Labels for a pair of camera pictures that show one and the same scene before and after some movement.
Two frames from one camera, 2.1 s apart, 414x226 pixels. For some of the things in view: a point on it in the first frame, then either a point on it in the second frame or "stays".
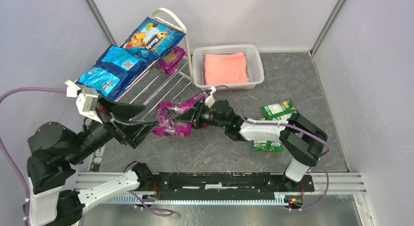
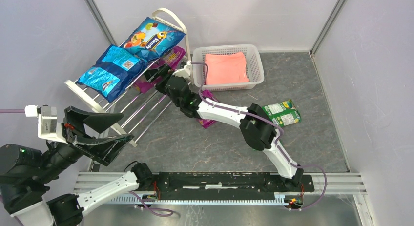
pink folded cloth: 225,69 stays
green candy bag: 279,111 stays
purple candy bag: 169,62 stays
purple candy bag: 167,111 to 143,87
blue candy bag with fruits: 151,39 stays
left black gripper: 115,127 to 69,133
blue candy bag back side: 111,74 stays
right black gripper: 197,114 to 158,76
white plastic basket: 254,66 stays
